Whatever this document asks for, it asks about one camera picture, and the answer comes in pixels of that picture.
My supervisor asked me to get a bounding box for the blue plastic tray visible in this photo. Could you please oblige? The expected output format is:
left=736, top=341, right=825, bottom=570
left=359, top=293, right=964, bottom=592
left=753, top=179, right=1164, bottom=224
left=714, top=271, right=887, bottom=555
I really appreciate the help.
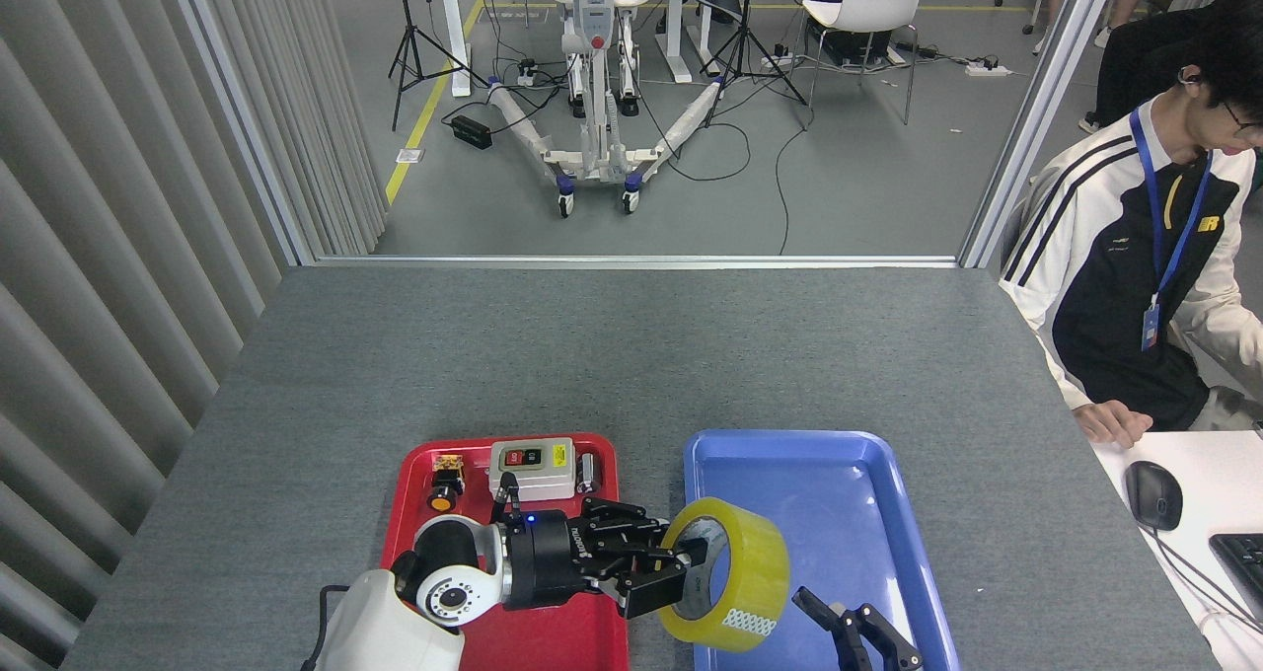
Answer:
left=684, top=429, right=960, bottom=671

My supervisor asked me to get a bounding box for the white desk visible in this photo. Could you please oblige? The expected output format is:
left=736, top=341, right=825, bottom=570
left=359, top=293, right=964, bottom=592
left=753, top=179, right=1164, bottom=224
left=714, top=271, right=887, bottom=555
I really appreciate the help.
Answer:
left=1090, top=430, right=1263, bottom=671

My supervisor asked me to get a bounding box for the black tripod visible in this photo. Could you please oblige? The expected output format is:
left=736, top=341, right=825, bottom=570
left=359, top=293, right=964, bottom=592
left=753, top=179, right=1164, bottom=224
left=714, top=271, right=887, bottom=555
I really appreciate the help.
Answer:
left=388, top=0, right=489, bottom=131
left=701, top=0, right=810, bottom=127

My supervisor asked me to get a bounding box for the black mouse cable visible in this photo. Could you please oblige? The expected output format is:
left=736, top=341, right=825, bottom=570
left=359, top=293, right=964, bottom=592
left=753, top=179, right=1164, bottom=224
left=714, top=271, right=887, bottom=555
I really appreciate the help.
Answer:
left=1150, top=528, right=1263, bottom=634

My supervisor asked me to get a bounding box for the black computer mouse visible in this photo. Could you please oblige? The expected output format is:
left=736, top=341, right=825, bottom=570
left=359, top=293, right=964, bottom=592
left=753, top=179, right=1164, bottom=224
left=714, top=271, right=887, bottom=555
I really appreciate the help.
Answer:
left=1125, top=461, right=1184, bottom=532

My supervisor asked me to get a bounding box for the person's right hand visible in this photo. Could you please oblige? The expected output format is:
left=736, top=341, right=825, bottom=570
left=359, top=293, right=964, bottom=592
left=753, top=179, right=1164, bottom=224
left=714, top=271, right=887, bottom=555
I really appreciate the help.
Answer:
left=1074, top=401, right=1154, bottom=449

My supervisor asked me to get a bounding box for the white cable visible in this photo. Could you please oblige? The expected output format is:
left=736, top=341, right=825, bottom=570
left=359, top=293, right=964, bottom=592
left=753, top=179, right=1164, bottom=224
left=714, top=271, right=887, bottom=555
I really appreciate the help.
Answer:
left=1199, top=612, right=1263, bottom=671

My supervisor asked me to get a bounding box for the silver rail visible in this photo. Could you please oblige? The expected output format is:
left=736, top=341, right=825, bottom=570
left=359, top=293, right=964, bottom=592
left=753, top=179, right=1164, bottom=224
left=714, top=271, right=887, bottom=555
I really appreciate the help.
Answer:
left=314, top=254, right=963, bottom=269

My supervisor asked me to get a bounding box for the white two-button switch box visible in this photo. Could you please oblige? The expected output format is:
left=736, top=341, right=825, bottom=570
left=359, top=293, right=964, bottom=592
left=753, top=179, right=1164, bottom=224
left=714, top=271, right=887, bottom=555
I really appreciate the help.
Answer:
left=488, top=438, right=577, bottom=503

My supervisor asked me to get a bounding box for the yellow push button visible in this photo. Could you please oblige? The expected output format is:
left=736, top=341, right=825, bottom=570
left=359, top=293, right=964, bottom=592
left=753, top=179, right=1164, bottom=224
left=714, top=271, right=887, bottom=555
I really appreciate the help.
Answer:
left=425, top=454, right=467, bottom=513

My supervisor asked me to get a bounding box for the white stand on wheels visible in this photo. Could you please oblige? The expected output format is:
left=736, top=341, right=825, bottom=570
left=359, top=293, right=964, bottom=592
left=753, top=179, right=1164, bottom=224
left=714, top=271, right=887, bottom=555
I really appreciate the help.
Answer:
left=485, top=0, right=726, bottom=220

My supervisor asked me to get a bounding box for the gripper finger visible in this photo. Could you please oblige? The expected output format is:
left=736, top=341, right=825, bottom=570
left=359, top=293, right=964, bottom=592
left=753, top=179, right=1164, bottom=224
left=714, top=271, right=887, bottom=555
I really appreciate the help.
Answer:
left=590, top=557, right=690, bottom=621
left=582, top=498, right=709, bottom=568
left=792, top=586, right=859, bottom=671
left=839, top=602, right=925, bottom=671

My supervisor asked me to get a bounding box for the yellow tape roll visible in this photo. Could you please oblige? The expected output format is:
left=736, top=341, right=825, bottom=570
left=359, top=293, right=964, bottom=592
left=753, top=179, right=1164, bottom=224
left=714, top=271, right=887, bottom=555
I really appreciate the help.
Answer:
left=658, top=496, right=791, bottom=652

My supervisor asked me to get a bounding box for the black floor cable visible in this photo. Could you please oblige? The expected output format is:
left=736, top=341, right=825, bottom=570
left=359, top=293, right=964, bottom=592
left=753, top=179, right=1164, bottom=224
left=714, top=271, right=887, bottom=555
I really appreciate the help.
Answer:
left=774, top=109, right=812, bottom=256

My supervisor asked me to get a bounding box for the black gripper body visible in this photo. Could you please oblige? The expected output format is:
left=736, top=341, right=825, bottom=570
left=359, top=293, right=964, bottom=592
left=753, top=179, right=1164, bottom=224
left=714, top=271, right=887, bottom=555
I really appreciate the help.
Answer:
left=503, top=509, right=594, bottom=611

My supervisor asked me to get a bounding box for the red plastic tray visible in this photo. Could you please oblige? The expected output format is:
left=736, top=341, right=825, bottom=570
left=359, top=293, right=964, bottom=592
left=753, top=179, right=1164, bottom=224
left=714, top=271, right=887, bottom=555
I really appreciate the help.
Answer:
left=380, top=432, right=631, bottom=671

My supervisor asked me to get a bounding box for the black keyboard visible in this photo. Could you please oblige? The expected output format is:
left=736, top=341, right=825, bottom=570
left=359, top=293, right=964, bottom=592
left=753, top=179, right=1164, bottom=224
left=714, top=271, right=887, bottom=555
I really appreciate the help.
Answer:
left=1209, top=533, right=1263, bottom=621

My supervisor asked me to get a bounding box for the silver post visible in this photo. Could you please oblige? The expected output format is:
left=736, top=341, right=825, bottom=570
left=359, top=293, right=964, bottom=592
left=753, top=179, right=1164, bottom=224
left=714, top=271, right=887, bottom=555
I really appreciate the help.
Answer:
left=163, top=0, right=317, bottom=267
left=957, top=0, right=1126, bottom=269

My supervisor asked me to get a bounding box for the blue lanyard with badge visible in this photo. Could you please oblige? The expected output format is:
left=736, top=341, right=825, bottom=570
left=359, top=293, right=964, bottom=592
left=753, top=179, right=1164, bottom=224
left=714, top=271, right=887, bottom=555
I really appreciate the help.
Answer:
left=1130, top=107, right=1215, bottom=353

